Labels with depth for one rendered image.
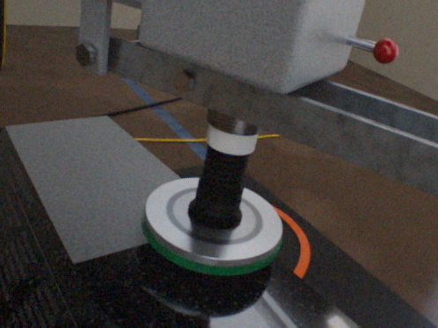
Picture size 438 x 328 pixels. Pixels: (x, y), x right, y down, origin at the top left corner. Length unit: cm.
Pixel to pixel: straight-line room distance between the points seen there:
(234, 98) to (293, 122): 8
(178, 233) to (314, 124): 25
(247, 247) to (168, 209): 13
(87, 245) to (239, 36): 39
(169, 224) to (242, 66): 28
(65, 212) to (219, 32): 41
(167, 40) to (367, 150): 25
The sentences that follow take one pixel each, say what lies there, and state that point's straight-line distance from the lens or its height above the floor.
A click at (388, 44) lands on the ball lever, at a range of 58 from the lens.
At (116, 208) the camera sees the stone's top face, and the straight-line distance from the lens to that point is 76.
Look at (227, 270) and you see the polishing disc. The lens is 61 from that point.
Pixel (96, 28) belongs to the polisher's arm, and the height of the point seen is 112.
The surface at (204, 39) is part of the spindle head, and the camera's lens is 48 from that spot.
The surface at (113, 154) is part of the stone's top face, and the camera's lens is 92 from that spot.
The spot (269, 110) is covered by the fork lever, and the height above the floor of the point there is 109.
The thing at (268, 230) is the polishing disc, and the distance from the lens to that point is 68.
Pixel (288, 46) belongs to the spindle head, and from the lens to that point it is 44.
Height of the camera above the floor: 125
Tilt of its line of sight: 27 degrees down
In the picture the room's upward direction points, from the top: 12 degrees clockwise
